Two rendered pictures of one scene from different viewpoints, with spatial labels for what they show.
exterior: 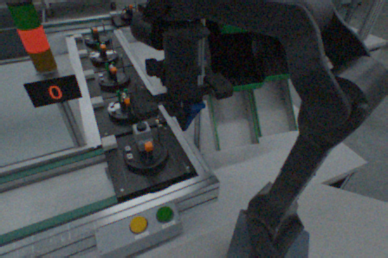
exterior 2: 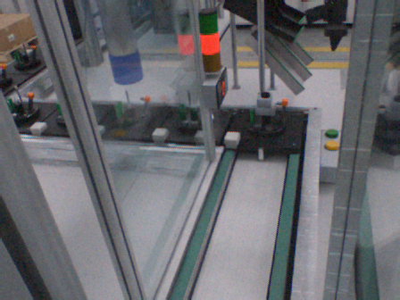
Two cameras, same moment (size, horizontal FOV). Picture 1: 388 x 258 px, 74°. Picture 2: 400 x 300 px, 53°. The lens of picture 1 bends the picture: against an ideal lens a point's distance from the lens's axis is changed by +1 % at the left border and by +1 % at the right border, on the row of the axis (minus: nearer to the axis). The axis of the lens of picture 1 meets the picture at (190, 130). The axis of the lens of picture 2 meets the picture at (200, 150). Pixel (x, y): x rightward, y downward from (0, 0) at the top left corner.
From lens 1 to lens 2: 1.16 m
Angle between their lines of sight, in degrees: 38
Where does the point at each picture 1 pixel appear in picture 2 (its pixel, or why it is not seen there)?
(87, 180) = (251, 172)
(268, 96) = not seen: hidden behind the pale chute
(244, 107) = (283, 60)
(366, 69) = not seen: outside the picture
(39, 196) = (245, 202)
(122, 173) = (275, 141)
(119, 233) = (332, 155)
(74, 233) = (315, 175)
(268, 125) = not seen: hidden behind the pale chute
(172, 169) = (293, 119)
